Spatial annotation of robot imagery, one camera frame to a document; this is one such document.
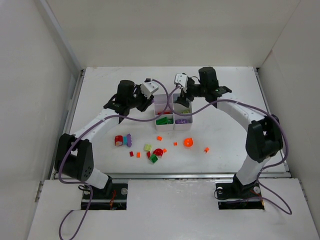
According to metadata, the lime pink lego brick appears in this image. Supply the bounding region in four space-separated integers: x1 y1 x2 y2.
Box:
181 109 191 115

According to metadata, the red lego brick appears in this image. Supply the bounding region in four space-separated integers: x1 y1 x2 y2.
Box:
157 111 171 115

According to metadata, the green lego plate piece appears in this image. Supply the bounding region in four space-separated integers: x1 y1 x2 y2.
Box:
155 116 168 125

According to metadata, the purple lego block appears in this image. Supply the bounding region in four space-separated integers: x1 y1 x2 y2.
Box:
175 118 188 125

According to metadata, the green lego brick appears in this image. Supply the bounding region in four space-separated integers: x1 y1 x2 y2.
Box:
167 119 174 125
149 154 159 164

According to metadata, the purple flower lego piece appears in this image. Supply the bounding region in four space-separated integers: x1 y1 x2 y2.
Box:
123 133 132 148

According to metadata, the red cylinder lego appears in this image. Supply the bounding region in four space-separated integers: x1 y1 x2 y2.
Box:
114 135 124 147

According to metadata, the orange teardrop lego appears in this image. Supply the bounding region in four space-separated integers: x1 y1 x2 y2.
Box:
183 137 194 148

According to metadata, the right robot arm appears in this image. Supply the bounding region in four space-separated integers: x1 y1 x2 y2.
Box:
174 67 283 200

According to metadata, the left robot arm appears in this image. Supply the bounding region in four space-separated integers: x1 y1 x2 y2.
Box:
54 78 159 191

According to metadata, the left white compartment tray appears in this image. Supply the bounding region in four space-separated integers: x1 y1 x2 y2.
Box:
153 94 174 132

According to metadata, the white compartment tray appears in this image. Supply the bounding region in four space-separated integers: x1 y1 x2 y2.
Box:
153 94 174 132
172 93 193 131

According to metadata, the right white compartment tray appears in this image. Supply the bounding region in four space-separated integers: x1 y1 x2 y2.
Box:
172 93 193 131

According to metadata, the red dome lego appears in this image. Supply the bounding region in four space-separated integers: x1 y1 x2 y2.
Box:
153 148 164 157

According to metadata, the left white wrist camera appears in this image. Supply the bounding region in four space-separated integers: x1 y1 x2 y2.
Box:
140 81 159 99

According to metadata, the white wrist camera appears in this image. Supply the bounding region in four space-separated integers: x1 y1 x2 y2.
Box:
174 73 188 93
140 81 159 99

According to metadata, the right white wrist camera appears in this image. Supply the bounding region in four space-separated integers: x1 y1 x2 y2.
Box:
174 73 188 93

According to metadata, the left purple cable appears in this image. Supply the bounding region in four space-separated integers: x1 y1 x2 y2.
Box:
57 77 175 240

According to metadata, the purple cable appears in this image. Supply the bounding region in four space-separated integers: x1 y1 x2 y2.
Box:
57 77 175 240
167 84 293 216

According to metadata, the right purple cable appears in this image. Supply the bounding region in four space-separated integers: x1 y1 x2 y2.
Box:
167 84 293 216

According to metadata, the metal rail front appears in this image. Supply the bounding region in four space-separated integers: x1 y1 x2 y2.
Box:
54 172 291 180

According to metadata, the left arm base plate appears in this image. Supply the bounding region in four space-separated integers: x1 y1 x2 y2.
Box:
89 182 128 210

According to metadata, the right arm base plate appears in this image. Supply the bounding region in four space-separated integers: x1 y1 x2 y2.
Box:
214 182 265 210

